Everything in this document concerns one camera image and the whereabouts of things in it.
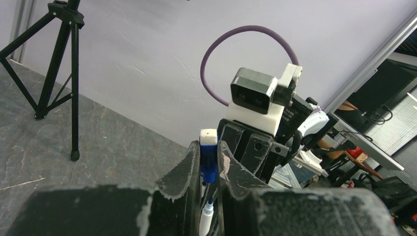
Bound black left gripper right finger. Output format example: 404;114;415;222
217;141;399;236

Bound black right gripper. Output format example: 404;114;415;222
217;95;316;183

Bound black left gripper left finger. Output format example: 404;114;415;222
7;141;200;236

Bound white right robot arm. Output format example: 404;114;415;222
217;96;332;187

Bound black tripod stand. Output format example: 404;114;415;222
0;0;85;162

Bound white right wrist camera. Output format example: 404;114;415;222
225;63;302;136

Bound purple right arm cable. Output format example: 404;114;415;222
200;25;299;108

